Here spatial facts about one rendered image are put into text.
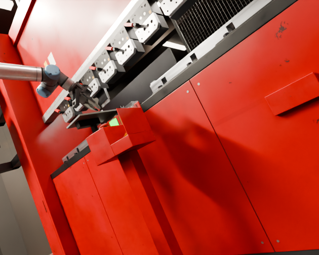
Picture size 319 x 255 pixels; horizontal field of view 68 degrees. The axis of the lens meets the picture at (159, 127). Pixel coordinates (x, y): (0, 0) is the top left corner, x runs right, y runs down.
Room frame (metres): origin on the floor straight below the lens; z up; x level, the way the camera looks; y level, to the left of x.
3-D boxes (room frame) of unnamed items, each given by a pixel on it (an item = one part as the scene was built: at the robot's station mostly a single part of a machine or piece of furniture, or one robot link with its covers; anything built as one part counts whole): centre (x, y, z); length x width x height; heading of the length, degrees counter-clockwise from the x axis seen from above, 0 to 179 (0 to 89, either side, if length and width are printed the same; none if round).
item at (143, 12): (1.14, -0.18, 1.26); 0.15 x 0.09 x 0.17; 50
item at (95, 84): (1.53, 0.28, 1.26); 0.15 x 0.09 x 0.17; 50
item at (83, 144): (1.87, 0.68, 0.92); 0.50 x 0.06 x 0.10; 50
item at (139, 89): (2.06, 0.11, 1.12); 1.13 x 0.02 x 0.44; 50
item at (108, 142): (0.93, 0.16, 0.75); 0.20 x 0.16 x 0.18; 61
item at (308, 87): (0.73, -0.42, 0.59); 0.15 x 0.02 x 0.07; 50
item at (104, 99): (1.52, 0.26, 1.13); 0.10 x 0.02 x 0.10; 50
